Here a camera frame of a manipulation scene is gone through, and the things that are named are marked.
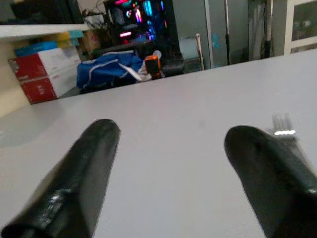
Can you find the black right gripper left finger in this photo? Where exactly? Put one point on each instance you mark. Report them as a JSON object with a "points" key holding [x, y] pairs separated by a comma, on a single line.
{"points": [[81, 168]]}

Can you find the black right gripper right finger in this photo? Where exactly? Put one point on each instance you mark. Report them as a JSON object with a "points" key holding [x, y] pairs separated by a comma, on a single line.
{"points": [[272, 178]]}

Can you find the red and white carton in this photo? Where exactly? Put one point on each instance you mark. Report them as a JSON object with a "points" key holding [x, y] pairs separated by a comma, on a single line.
{"points": [[44, 64], [39, 90]]}

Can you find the orange and black device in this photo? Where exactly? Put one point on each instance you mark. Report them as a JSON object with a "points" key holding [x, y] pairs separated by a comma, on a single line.
{"points": [[153, 65]]}

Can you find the tan cardboard box red print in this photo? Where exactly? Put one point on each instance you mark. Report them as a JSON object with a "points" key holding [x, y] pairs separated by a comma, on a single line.
{"points": [[91, 41]]}

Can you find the blue flat box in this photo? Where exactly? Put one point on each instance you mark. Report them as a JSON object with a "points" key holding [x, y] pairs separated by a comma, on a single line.
{"points": [[37, 47]]}

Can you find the yellow box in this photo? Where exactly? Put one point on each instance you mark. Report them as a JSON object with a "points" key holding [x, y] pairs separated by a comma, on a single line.
{"points": [[64, 39]]}

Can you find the teal box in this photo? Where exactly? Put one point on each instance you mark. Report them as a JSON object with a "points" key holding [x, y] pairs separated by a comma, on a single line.
{"points": [[76, 36]]}

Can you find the white shelf board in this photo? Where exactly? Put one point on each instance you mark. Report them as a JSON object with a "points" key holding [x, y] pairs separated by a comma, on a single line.
{"points": [[37, 30]]}

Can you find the thin light pole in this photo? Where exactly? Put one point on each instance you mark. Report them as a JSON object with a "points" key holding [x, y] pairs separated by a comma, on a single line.
{"points": [[199, 49]]}

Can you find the white glass-door cabinet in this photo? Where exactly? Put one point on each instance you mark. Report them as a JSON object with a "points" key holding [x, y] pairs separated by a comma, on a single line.
{"points": [[288, 27]]}

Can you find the black upright pole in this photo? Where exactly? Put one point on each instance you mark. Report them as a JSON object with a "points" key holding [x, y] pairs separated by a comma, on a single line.
{"points": [[227, 32]]}

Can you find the computer case with coloured lights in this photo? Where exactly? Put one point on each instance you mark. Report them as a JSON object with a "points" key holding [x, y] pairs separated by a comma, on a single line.
{"points": [[141, 19]]}

